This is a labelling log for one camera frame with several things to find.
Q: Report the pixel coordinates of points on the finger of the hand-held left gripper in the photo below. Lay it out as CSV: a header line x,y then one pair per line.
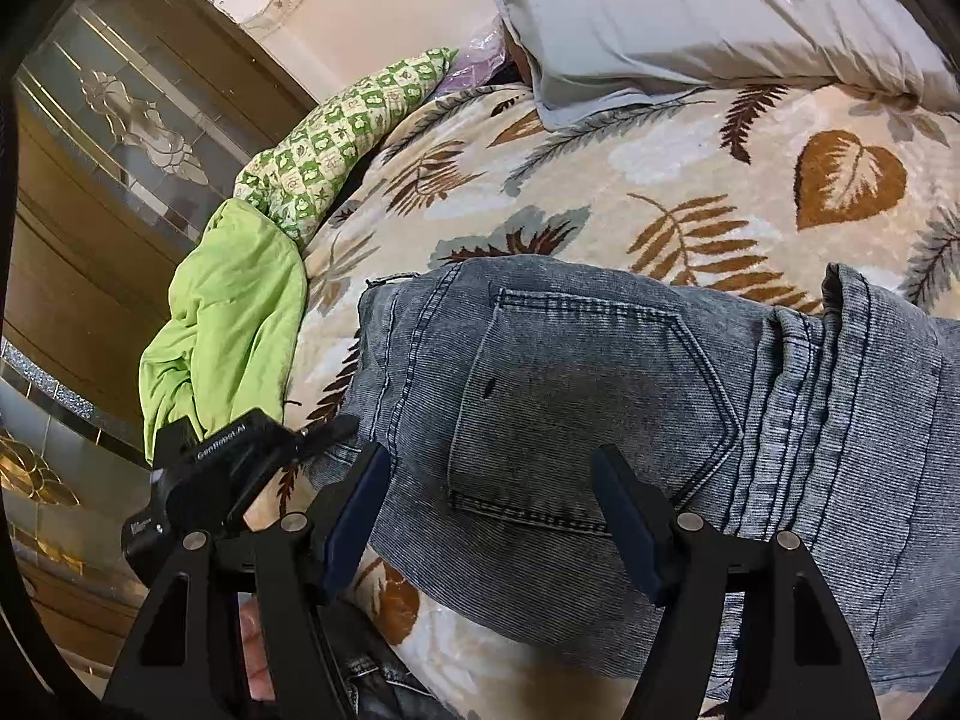
x,y
330,431

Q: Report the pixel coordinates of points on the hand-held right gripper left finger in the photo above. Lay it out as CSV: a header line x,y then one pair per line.
x,y
352,517

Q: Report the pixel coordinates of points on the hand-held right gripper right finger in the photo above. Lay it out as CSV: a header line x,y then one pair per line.
x,y
630,525

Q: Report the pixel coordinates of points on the leaf printed blanket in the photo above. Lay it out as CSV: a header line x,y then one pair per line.
x,y
675,157

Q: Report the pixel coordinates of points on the wooden door with etched glass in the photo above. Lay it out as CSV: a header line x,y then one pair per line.
x,y
112,202

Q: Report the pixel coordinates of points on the lime green cloth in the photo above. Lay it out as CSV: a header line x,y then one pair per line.
x,y
225,315

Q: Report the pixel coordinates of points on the green patterned pillow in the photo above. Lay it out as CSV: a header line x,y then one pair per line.
x,y
337,127

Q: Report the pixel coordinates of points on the grey pillow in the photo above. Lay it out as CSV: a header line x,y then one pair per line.
x,y
675,7

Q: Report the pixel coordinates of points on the grey denim pants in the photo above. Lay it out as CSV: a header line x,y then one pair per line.
x,y
600,390

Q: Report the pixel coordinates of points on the purple plastic bag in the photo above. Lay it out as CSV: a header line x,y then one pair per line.
x,y
480,64

